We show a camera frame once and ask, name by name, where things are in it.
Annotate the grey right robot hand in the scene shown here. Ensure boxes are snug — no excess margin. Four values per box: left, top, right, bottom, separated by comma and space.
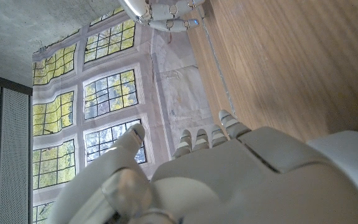
116, 0, 206, 33

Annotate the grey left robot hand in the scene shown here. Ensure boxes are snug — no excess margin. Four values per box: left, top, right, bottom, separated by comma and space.
47, 109, 358, 224

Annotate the grey tape outline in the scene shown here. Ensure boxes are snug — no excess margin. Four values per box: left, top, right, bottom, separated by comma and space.
196, 5, 238, 119

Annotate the printed window backdrop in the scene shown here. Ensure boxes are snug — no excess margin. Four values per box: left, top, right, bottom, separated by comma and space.
31, 6, 234, 224

